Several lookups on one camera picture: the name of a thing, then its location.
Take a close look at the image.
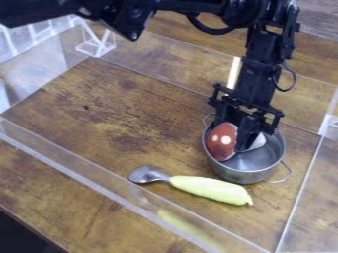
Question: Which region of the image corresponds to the silver metal pot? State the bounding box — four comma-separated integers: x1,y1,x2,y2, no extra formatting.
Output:
200,123,291,185

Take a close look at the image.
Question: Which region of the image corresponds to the spoon with yellow-green handle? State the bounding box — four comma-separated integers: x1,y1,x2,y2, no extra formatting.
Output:
128,165,254,206

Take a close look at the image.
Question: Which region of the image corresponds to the red and white toy mushroom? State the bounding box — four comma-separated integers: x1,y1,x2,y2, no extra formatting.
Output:
204,122,238,162

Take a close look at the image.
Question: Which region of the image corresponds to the clear acrylic barrier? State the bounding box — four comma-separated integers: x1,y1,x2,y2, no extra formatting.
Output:
0,117,270,253

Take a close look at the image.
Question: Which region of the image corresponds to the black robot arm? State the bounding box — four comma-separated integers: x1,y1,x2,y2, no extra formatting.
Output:
0,0,299,152

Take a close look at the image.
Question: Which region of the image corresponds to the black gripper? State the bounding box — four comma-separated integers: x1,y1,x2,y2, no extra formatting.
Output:
208,57,283,152

